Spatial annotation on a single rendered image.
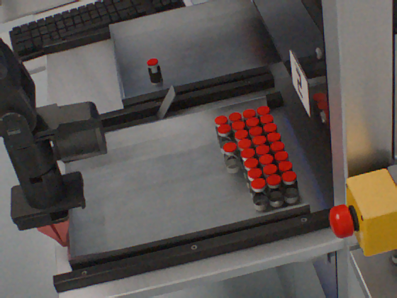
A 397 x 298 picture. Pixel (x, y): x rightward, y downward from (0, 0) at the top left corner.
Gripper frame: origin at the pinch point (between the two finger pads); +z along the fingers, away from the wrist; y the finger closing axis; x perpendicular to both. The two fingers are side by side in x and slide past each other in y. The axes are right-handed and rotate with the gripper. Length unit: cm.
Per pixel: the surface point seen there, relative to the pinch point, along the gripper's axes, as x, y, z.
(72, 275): -7.0, 0.8, 0.3
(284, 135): 13.6, 36.0, 1.7
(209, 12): 54, 32, 0
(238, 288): 58, 28, 90
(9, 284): 79, -38, 90
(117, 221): 3.3, 7.8, 1.9
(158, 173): 11.6, 15.3, 1.8
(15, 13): 87, -11, 8
